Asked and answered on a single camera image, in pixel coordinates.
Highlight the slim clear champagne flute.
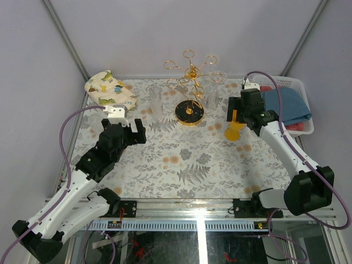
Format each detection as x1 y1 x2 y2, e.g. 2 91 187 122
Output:
205 70 227 111

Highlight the yellow plastic goblet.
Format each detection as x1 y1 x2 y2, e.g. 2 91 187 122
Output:
224 110 246 141

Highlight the gold wine glass rack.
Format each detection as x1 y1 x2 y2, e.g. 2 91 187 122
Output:
163 49 218 127

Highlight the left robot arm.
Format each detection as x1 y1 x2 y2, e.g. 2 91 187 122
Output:
12 119 146 263

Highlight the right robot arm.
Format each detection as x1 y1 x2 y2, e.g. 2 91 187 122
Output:
227 89 334 217

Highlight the tall clear flute glass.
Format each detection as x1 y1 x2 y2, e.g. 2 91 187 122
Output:
150 87 163 120

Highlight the clear glass near left edge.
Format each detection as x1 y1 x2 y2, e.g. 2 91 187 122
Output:
88 109 106 135

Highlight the white plastic basket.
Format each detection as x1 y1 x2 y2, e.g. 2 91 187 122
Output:
252 74 314 137

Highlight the blue folded cloth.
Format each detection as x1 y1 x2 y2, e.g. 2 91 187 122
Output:
260 87 313 126

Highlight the red cloth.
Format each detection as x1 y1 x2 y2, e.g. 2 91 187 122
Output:
260 85 306 132

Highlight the dinosaur print cloth bag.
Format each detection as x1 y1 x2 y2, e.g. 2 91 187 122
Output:
84 70 137 110

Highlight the floral table mat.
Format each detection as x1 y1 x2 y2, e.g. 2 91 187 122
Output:
62 78 314 199

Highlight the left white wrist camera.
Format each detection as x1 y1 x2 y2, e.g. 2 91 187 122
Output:
103 104 129 127

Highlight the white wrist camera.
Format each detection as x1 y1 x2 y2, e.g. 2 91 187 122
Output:
241 78 260 90
103 104 129 127

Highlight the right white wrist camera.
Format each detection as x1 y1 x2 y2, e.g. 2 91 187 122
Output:
241 78 260 90

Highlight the aluminium front rail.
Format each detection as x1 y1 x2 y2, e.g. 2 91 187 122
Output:
90 198 337 230

